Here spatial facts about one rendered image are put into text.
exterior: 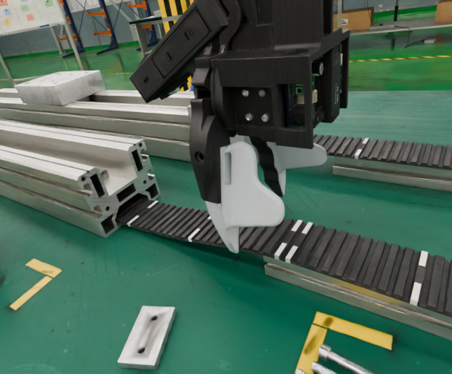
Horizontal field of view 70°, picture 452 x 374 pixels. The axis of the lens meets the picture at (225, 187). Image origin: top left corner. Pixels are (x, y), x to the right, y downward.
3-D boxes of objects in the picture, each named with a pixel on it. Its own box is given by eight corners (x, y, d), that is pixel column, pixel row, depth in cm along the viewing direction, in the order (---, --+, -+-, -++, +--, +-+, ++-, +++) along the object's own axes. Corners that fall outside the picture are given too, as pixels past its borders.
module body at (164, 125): (233, 138, 58) (225, 91, 54) (200, 165, 51) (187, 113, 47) (18, 115, 101) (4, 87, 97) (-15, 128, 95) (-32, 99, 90)
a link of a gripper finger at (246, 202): (270, 286, 22) (280, 148, 19) (200, 260, 25) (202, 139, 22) (289, 268, 24) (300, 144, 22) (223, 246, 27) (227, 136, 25)
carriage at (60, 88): (110, 101, 73) (99, 70, 69) (67, 119, 65) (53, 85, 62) (70, 99, 81) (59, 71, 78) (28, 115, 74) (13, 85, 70)
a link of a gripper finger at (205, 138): (206, 209, 22) (208, 70, 19) (188, 205, 22) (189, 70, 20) (243, 194, 25) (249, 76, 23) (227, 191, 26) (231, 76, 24)
